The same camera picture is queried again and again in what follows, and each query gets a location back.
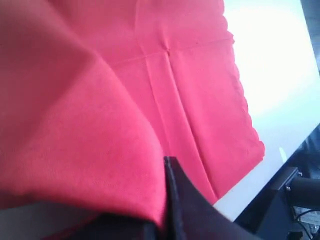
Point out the black table frame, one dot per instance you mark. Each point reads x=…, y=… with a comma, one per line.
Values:
x=288, y=207

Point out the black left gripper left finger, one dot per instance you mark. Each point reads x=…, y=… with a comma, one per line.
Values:
x=111, y=227

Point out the red tablecloth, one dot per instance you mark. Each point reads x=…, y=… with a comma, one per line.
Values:
x=94, y=94

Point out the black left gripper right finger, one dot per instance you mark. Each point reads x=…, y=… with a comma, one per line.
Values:
x=190, y=215

